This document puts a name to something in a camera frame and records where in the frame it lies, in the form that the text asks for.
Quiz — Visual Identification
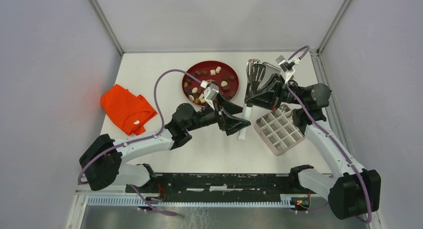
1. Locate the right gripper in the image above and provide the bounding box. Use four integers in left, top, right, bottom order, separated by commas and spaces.
244, 73, 307, 111

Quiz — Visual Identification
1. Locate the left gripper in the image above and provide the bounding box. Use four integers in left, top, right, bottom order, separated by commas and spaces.
186, 92, 250, 135

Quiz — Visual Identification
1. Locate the silver tin lid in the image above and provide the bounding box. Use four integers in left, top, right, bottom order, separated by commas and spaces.
262, 62, 280, 84

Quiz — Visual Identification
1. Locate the metal tongs white handle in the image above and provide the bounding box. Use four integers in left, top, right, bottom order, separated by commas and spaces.
242, 59, 266, 121

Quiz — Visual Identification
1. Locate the pink compartment box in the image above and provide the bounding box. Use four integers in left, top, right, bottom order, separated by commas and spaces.
254, 104, 305, 156

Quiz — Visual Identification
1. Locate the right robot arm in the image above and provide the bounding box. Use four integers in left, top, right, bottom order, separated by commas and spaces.
245, 74, 381, 224

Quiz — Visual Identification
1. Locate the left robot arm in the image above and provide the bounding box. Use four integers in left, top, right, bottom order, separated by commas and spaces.
79, 95, 251, 193

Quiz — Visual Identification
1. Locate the red round tray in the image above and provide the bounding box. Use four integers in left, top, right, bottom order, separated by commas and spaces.
182, 61, 240, 107

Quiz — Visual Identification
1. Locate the orange cloth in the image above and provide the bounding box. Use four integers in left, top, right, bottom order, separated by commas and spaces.
100, 84, 158, 136

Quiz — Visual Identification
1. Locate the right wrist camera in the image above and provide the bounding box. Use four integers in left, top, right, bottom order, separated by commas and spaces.
276, 55, 301, 84

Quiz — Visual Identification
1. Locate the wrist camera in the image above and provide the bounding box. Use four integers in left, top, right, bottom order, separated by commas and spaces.
276, 55, 301, 84
200, 80, 219, 109

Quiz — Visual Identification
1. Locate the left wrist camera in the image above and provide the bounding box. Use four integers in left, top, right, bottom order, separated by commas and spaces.
200, 80, 219, 109

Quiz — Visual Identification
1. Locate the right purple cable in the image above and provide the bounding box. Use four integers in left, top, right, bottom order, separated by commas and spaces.
286, 45, 373, 224

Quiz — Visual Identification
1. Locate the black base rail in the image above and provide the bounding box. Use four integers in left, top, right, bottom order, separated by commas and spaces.
138, 173, 318, 203

